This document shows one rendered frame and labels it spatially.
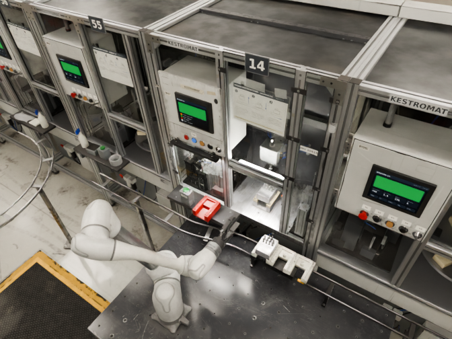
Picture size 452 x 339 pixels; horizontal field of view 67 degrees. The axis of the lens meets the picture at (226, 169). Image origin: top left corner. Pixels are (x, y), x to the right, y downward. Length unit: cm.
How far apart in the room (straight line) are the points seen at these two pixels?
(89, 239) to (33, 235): 228
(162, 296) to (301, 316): 83
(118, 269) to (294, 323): 174
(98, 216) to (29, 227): 232
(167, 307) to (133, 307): 36
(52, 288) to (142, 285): 124
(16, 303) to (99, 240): 193
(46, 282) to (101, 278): 48
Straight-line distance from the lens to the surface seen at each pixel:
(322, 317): 225
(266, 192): 230
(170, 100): 205
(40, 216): 407
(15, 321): 344
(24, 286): 358
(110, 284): 327
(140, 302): 233
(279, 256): 219
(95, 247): 166
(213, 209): 228
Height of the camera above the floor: 270
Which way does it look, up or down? 43 degrees down
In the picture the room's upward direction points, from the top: 3 degrees counter-clockwise
